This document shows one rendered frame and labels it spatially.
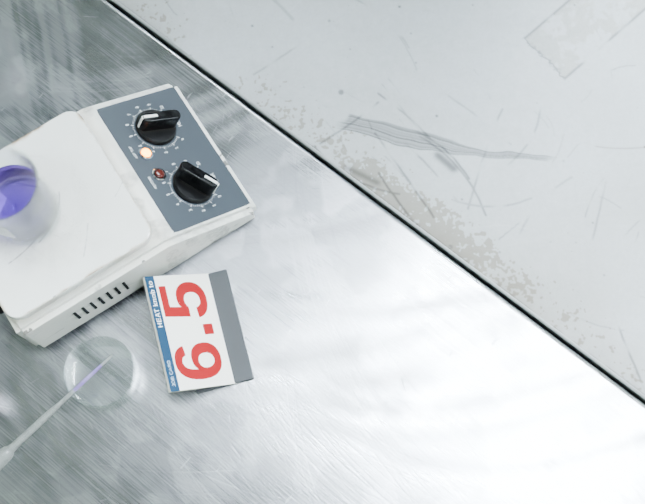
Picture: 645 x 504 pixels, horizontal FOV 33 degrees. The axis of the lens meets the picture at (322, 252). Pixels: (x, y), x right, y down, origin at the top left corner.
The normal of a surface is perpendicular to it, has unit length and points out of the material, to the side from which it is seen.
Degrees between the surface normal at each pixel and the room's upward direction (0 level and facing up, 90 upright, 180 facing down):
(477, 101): 0
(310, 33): 0
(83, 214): 0
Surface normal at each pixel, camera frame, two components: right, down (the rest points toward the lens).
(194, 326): 0.60, -0.37
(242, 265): -0.03, -0.25
